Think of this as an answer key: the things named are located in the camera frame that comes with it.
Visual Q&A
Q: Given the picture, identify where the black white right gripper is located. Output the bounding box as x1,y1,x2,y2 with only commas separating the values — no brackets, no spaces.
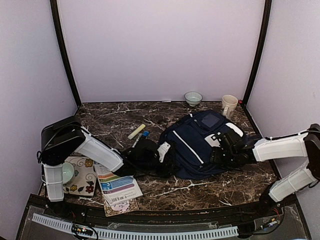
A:
209,148,237,168

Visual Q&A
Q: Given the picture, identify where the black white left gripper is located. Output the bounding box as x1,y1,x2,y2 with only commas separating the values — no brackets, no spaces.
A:
136,156,180,178

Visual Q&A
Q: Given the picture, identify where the navy blue student backpack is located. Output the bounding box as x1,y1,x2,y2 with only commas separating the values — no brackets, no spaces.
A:
158,109,246,180

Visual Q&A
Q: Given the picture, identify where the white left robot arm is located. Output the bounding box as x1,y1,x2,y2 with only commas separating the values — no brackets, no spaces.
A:
36,116,176,218

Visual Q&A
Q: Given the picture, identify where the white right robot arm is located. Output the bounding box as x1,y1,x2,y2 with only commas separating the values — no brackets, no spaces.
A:
206,123,320,217

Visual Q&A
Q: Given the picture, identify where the blue capped black marker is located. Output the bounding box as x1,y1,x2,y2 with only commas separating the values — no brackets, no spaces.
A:
141,131,149,139

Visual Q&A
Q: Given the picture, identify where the yellow highlighter pen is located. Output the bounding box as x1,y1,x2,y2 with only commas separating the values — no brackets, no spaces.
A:
128,124,146,140

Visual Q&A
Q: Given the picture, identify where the blue white reader book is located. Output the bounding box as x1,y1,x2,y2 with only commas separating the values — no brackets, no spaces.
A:
93,161,143,206

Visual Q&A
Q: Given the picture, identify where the cream coral pattern mug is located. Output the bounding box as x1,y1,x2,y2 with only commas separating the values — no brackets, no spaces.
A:
221,94,239,119

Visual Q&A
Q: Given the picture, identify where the patterned notebook under book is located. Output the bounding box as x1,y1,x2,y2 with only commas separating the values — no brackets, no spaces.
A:
103,199,139,217

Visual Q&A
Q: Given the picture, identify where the small celadon bowl at back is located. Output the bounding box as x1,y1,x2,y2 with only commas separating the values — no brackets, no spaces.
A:
184,91,203,107

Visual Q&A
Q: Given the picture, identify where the floral square plate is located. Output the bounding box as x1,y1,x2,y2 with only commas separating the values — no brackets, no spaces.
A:
63,156,97,197

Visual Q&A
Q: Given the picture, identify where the celadon cup on plate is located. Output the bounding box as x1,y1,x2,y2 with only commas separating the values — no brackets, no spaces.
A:
62,162,75,185

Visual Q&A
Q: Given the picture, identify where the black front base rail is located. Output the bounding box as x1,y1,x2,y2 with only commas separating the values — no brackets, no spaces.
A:
19,194,303,232

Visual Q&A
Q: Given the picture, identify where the white slotted cable duct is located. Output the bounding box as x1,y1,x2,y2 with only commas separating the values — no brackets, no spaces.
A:
31,213,239,240

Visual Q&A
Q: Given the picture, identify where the black enclosure corner post left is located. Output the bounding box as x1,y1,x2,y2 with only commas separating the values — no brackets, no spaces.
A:
49,0,82,108

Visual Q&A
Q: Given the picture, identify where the black enclosure corner post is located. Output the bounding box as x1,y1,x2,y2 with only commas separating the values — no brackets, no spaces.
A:
242,0,272,108
49,0,82,108

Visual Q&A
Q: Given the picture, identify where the black enclosure corner post right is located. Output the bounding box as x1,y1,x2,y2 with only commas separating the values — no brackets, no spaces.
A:
242,0,272,108

